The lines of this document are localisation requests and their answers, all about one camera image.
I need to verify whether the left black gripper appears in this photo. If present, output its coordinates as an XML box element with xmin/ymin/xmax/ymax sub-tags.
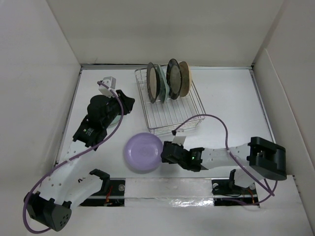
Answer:
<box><xmin>102</xmin><ymin>89</ymin><xmax>134</xmax><ymax>128</ymax></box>

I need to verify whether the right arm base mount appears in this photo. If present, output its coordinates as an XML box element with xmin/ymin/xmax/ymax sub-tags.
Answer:
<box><xmin>211</xmin><ymin>179</ymin><xmax>258</xmax><ymax>207</ymax></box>

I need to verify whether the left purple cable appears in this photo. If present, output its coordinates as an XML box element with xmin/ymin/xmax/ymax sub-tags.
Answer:
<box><xmin>22</xmin><ymin>81</ymin><xmax>124</xmax><ymax>234</ymax></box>

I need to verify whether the clear glass plate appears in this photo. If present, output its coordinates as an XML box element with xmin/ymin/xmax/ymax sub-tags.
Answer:
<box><xmin>109</xmin><ymin>115</ymin><xmax>121</xmax><ymax>126</ymax></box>

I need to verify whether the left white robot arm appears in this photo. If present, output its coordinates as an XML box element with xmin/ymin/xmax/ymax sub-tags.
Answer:
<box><xmin>23</xmin><ymin>89</ymin><xmax>135</xmax><ymax>234</ymax></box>

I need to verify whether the beige wooden plate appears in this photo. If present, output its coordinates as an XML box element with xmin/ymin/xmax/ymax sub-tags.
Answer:
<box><xmin>179</xmin><ymin>61</ymin><xmax>192</xmax><ymax>97</ymax></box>

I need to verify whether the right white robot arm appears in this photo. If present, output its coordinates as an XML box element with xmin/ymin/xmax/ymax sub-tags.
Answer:
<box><xmin>161</xmin><ymin>137</ymin><xmax>287</xmax><ymax>193</ymax></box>

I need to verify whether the wire dish rack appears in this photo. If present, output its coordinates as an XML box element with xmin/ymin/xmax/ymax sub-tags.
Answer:
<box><xmin>135</xmin><ymin>68</ymin><xmax>206</xmax><ymax>135</ymax></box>

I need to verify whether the brown rim cream bowl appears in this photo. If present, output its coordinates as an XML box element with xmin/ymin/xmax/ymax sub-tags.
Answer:
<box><xmin>146</xmin><ymin>62</ymin><xmax>160</xmax><ymax>104</ymax></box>

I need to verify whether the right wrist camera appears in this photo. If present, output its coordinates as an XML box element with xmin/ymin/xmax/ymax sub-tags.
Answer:
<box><xmin>172</xmin><ymin>131</ymin><xmax>187</xmax><ymax>146</ymax></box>

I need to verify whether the dark striped rim plate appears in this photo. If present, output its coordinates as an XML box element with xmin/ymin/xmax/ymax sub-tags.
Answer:
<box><xmin>166</xmin><ymin>59</ymin><xmax>182</xmax><ymax>100</ymax></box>

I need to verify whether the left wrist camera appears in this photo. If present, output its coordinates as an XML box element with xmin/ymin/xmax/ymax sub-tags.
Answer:
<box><xmin>97</xmin><ymin>76</ymin><xmax>116</xmax><ymax>97</ymax></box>

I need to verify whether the purple plastic plate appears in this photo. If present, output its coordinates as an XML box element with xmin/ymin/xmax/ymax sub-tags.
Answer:
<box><xmin>124</xmin><ymin>132</ymin><xmax>163</xmax><ymax>172</ymax></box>

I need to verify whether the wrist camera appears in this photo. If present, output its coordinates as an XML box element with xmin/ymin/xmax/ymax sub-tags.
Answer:
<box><xmin>97</xmin><ymin>76</ymin><xmax>116</xmax><ymax>97</ymax></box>
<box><xmin>172</xmin><ymin>131</ymin><xmax>187</xmax><ymax>146</ymax></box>

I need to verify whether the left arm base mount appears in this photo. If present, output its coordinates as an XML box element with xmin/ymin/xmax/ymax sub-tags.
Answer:
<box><xmin>80</xmin><ymin>178</ymin><xmax>126</xmax><ymax>207</ymax></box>

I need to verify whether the light green rectangular dish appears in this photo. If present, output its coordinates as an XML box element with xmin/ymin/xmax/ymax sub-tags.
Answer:
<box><xmin>157</xmin><ymin>65</ymin><xmax>169</xmax><ymax>104</ymax></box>

